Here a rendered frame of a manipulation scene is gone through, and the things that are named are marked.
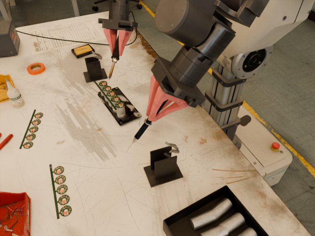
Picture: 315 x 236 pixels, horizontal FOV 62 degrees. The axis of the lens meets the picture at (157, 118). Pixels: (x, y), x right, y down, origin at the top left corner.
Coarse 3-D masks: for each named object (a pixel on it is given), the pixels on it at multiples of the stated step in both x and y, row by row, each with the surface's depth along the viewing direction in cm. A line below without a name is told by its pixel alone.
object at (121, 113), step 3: (117, 108) 72; (120, 108) 71; (123, 108) 72; (117, 111) 73; (120, 111) 72; (123, 111) 73; (117, 114) 74; (120, 114) 73; (123, 114) 73; (120, 117) 74; (123, 117) 74
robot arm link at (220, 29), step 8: (216, 16) 38; (216, 24) 38; (224, 24) 38; (216, 32) 38; (224, 32) 38; (232, 32) 40; (208, 40) 39; (216, 40) 39; (224, 40) 39; (200, 48) 39; (208, 48) 39; (216, 48) 39; (224, 48) 40; (200, 56) 41; (208, 56) 40; (216, 56) 41
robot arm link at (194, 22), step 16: (176, 0) 34; (192, 0) 33; (208, 0) 35; (256, 0) 35; (160, 16) 36; (176, 16) 33; (192, 16) 33; (208, 16) 36; (224, 16) 42; (240, 16) 36; (256, 16) 38; (176, 32) 34; (192, 32) 35; (208, 32) 36
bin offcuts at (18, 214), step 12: (0, 192) 54; (24, 192) 57; (0, 204) 57; (12, 204) 58; (24, 204) 55; (0, 216) 56; (12, 216) 56; (24, 216) 53; (0, 228) 54; (12, 228) 54; (24, 228) 51
